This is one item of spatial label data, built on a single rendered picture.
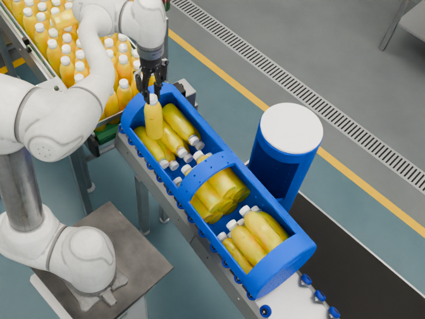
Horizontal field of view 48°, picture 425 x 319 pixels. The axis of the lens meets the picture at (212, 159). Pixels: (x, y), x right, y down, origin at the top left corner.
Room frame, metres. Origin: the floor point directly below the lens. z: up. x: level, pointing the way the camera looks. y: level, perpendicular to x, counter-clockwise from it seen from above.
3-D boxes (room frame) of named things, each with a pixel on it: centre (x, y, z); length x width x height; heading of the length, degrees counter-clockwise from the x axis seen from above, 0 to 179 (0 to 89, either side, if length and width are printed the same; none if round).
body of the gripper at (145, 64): (1.15, 0.26, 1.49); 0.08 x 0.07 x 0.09; 134
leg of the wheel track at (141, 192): (1.21, 0.34, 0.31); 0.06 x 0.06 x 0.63; 44
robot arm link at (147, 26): (1.15, 0.27, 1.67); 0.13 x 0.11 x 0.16; 82
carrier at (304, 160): (1.34, -0.32, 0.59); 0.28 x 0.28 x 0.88
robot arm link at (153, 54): (1.15, 0.26, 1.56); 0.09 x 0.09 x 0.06
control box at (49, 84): (1.25, 0.68, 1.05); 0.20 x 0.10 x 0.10; 44
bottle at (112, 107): (1.33, 0.48, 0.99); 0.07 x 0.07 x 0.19
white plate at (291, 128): (1.34, -0.32, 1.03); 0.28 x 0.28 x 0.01
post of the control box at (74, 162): (1.25, 0.68, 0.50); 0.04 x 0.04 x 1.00; 44
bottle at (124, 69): (1.52, 0.47, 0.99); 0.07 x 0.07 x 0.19
